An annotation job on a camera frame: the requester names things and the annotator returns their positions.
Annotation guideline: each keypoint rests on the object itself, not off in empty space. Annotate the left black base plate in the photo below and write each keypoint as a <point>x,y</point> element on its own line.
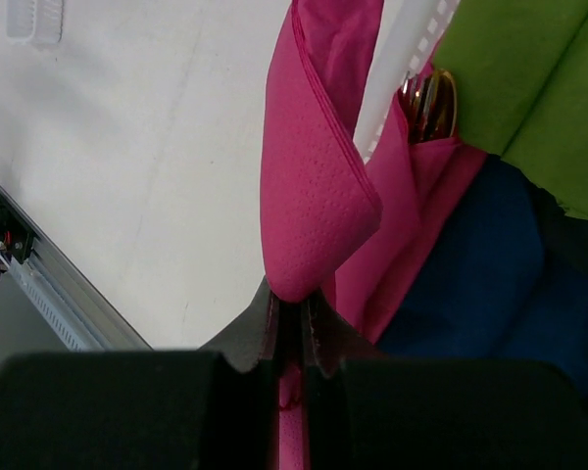
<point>16,235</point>

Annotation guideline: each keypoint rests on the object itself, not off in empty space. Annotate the gold spoon in roll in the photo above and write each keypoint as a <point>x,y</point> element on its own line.
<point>430,105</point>

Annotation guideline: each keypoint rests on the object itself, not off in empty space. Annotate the blue rolled napkin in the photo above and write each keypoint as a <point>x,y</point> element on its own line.
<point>490,288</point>

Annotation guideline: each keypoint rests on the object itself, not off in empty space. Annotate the small white utensil basket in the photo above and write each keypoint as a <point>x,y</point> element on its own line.
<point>35,22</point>

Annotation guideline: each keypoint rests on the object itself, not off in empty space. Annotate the magenta rolled napkin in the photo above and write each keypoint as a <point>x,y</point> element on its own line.
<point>419,186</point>

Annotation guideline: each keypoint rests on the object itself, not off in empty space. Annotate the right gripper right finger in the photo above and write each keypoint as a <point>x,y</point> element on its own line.
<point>366,410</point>

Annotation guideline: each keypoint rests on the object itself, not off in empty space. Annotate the dark navy rolled napkin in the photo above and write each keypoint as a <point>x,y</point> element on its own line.
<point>565,236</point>

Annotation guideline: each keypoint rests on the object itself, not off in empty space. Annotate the white slotted cable duct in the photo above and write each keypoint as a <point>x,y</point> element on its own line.
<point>54,310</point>

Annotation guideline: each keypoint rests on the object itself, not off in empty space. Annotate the aluminium front rail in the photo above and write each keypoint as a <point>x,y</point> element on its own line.
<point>111,331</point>

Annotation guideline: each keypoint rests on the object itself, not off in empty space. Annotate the green rolled napkin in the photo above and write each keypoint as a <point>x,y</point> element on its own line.
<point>521,69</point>

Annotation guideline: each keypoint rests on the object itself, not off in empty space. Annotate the magenta paper napkin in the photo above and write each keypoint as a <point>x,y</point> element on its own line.
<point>317,207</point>

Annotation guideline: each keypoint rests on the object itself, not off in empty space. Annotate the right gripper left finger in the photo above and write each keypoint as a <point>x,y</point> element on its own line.
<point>211,408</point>

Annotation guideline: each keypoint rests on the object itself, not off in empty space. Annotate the large white storage basket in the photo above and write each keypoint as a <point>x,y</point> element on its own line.
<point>409,31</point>

